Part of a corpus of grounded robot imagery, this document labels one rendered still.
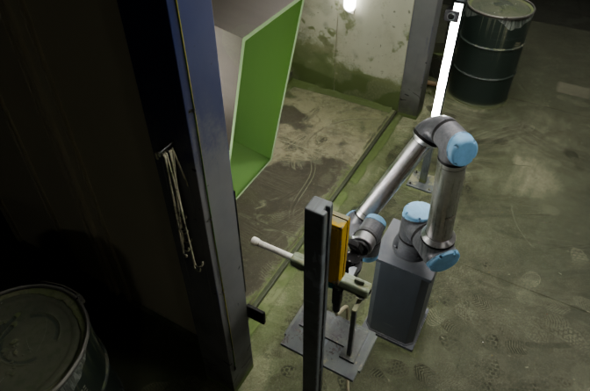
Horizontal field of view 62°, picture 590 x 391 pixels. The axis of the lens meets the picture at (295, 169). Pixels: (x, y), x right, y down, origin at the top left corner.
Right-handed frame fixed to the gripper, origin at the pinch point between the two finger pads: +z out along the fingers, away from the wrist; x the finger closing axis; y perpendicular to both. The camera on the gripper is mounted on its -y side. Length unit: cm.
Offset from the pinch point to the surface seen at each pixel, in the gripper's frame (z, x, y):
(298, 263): 3.9, 14.5, -4.5
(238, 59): -54, 77, -44
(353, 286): 3.7, -6.9, -4.8
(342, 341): 4.7, -5.8, 29.5
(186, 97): 14, 47, -70
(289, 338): 13.5, 13.3, 30.5
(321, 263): 23.2, -3.3, -35.4
